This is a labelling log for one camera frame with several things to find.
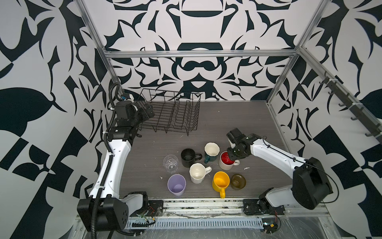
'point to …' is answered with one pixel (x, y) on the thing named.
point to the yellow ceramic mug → (221, 181)
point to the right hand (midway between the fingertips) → (231, 153)
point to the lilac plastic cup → (176, 184)
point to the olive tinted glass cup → (238, 181)
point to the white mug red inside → (225, 163)
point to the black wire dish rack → (174, 111)
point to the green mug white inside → (211, 150)
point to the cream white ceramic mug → (197, 172)
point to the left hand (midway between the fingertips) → (142, 106)
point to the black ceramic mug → (188, 157)
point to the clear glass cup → (170, 163)
